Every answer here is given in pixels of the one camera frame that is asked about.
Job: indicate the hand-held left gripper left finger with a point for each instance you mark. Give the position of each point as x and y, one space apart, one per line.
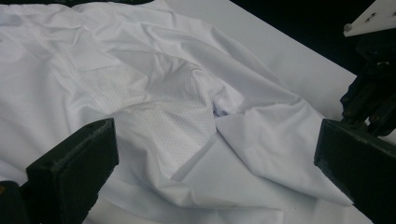
71 168

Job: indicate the white shorts with black waistband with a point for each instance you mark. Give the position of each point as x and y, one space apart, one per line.
155 93

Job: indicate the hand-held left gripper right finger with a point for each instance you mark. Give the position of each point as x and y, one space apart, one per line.
361 168

